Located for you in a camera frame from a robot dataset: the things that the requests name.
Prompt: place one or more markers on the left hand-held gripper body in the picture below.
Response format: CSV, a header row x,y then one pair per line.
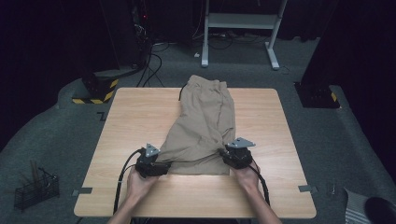
x,y
148,163

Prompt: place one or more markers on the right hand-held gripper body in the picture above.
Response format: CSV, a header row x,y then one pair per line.
x,y
238,157

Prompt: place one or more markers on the beige shorts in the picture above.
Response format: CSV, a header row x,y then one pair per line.
x,y
202,124

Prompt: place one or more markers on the person's left hand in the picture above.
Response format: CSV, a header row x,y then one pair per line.
x,y
138,186

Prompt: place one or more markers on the person's right hand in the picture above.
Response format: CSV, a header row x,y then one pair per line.
x,y
247,180

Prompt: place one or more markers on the grey tape strip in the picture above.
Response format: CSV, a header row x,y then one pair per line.
x,y
307,188
83,191

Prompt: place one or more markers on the black yellow striped stand base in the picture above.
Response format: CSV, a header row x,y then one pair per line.
x,y
99,90

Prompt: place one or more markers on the black flat stand base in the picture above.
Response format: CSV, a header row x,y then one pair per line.
x,y
316,95

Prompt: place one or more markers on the dark equipment rack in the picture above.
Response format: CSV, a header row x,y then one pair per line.
x,y
141,31

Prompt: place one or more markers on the black curtain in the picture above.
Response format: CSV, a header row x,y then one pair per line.
x,y
46,46
358,46

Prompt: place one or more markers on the white metal stand frame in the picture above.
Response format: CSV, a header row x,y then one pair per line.
x,y
241,21

